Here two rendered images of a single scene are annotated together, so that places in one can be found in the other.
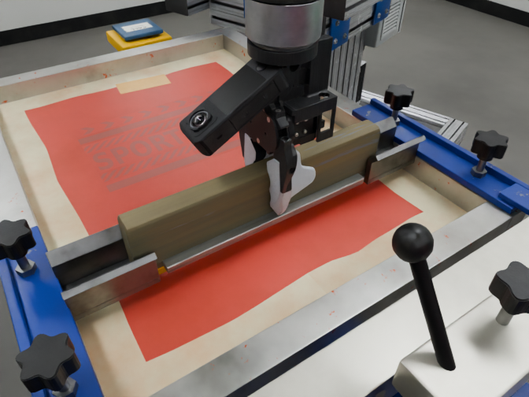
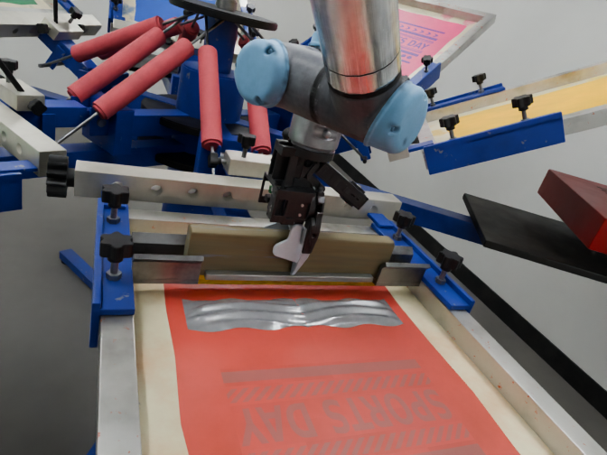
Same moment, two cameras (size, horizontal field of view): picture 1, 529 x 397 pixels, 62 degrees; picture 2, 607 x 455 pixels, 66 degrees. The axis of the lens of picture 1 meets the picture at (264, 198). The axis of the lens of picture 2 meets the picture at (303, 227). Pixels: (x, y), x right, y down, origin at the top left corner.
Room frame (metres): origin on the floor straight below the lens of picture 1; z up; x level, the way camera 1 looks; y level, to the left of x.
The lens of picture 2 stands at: (1.11, 0.08, 1.38)
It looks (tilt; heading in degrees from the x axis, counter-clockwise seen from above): 25 degrees down; 187
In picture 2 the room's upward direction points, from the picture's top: 16 degrees clockwise
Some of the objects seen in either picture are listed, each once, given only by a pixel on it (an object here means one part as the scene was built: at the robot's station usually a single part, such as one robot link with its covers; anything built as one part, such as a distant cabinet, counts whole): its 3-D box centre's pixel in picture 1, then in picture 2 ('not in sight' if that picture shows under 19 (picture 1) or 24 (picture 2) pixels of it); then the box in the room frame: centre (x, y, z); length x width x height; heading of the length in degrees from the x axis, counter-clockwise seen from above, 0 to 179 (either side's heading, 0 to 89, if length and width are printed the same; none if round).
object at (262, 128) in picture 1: (286, 92); (297, 181); (0.44, -0.02, 1.15); 0.09 x 0.08 x 0.12; 123
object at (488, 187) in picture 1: (427, 161); (112, 261); (0.55, -0.25, 0.97); 0.30 x 0.05 x 0.07; 33
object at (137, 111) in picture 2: not in sight; (207, 121); (-0.28, -0.47, 0.99); 0.82 x 0.79 x 0.12; 33
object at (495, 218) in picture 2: not in sight; (403, 205); (-0.32, 0.20, 0.91); 1.34 x 0.41 x 0.08; 93
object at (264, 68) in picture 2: not in sight; (293, 78); (0.54, -0.05, 1.30); 0.11 x 0.11 x 0.08; 64
